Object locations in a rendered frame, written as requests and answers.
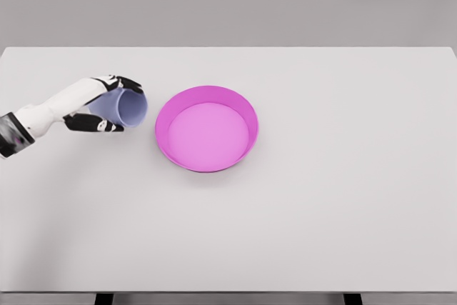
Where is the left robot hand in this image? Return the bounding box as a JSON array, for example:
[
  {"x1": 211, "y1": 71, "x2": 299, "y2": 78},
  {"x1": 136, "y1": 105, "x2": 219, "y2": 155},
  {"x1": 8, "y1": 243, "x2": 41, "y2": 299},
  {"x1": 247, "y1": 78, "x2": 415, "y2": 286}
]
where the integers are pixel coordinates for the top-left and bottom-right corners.
[{"x1": 49, "y1": 74, "x2": 144, "y2": 134}]

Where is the lavender cup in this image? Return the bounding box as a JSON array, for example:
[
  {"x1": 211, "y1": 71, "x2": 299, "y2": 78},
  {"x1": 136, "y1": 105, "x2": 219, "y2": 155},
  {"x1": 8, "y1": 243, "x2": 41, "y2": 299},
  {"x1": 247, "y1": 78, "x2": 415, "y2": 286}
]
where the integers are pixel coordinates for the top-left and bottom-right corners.
[{"x1": 86, "y1": 86, "x2": 149, "y2": 129}]

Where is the pink plate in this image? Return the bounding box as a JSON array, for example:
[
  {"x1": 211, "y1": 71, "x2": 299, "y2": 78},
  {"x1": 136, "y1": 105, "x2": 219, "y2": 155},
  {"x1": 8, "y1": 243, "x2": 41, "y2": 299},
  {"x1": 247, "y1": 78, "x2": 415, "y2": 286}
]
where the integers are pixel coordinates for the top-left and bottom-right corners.
[{"x1": 154, "y1": 85, "x2": 258, "y2": 174}]

